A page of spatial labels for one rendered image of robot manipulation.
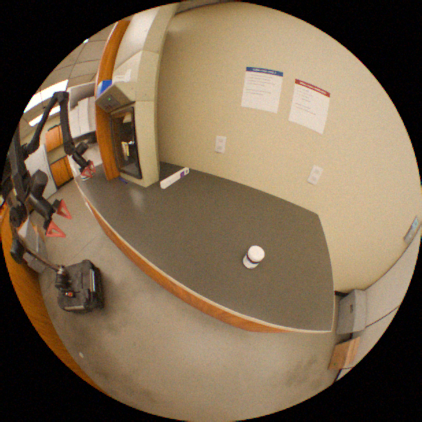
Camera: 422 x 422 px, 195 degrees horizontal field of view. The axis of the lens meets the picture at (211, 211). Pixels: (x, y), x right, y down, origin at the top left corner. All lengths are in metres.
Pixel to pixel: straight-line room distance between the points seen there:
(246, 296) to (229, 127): 0.84
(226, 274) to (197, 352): 1.04
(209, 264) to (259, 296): 0.18
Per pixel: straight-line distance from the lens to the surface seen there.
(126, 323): 1.46
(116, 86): 0.67
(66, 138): 0.97
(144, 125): 0.71
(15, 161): 0.58
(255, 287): 0.40
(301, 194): 0.89
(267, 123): 0.80
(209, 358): 1.35
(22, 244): 1.58
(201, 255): 0.40
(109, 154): 1.02
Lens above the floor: 1.29
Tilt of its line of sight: 40 degrees down
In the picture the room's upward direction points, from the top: 7 degrees clockwise
